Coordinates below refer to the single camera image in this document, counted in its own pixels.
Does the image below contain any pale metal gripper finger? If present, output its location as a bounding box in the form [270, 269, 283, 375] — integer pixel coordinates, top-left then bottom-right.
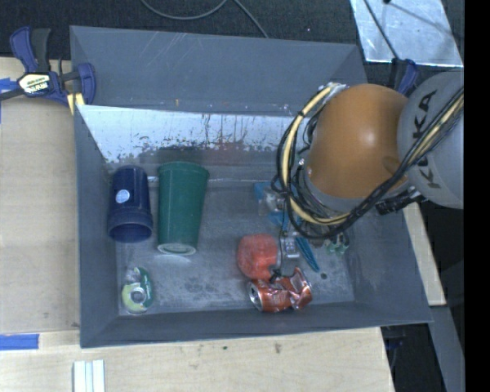
[272, 257, 288, 282]

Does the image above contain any pale wood board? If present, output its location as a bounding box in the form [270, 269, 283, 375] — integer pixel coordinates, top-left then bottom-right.
[0, 96, 82, 335]

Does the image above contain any dark green plastic cup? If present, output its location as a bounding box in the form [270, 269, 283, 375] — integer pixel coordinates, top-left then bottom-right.
[156, 161, 211, 257]

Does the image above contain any grey metal bin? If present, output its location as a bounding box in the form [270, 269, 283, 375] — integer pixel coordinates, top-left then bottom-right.
[69, 24, 434, 349]

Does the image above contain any dark blue plastic cup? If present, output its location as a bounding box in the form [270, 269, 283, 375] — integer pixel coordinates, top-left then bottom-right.
[106, 164, 154, 244]

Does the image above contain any crushed orange drink can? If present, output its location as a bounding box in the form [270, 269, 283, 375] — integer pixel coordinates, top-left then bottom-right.
[247, 267, 314, 314]

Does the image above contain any blue plastic tool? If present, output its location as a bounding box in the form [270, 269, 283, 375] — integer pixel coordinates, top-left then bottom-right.
[252, 180, 322, 274]

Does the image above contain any red-orange crumpled lump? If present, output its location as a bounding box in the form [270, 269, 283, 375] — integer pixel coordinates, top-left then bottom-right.
[236, 233, 282, 282]

